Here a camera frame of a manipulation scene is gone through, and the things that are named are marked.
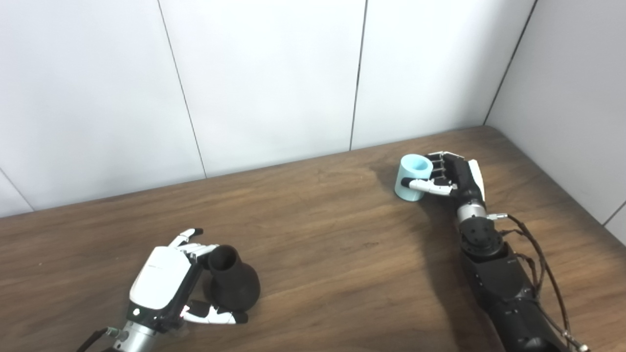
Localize black flared nozzle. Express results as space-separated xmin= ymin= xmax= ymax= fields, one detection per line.
xmin=203 ymin=245 xmax=261 ymax=311

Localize light-blue short hose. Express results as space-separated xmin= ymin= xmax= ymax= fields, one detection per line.
xmin=394 ymin=154 xmax=434 ymax=201

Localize white and black left hand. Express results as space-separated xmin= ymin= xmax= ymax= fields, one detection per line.
xmin=126 ymin=228 xmax=249 ymax=333

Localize white and black right hand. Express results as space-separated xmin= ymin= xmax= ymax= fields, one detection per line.
xmin=401 ymin=151 xmax=486 ymax=205

